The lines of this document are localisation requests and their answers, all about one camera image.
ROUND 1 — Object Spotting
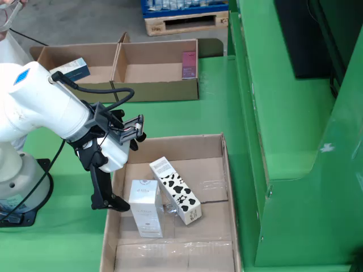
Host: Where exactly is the maroon pink carton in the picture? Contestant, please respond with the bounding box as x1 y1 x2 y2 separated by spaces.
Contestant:
181 50 198 80

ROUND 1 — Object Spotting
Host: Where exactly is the teal and navy carton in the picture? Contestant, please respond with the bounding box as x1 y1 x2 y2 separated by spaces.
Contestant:
49 57 91 83

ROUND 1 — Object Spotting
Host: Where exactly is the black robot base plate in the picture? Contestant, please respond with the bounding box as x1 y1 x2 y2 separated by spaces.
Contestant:
0 158 54 228

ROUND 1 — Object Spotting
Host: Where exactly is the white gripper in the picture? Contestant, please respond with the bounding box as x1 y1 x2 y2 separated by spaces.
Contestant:
75 133 140 213

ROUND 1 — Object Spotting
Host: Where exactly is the cardboard box with divider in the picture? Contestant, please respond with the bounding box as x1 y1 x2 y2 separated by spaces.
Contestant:
29 32 200 104

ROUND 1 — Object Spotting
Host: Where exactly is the blue wire crate with plastic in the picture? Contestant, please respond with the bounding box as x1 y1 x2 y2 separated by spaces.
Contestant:
141 0 229 19

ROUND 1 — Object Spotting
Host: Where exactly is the thick black plug cable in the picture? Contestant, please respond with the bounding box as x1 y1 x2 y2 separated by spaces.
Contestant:
50 70 136 127

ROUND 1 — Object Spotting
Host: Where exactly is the green metal machine frame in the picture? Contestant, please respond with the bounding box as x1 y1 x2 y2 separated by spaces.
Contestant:
226 0 363 272

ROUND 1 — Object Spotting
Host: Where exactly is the open cardboard tray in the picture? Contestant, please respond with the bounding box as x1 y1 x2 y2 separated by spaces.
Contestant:
99 133 242 272

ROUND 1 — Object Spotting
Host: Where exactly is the cow print carton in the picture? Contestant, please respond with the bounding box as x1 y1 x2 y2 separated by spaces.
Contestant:
149 156 202 226

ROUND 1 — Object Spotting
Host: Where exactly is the white dAlba carton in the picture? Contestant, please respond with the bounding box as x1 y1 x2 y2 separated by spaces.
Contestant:
128 179 164 239

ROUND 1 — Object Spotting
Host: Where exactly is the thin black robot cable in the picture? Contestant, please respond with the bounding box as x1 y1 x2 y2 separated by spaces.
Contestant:
0 138 66 224

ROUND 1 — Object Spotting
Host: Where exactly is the black floor cable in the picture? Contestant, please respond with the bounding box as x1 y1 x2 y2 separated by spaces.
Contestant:
9 27 49 46

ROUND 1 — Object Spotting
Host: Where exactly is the wooden pallet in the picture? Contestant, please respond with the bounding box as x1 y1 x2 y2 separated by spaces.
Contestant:
144 10 229 37

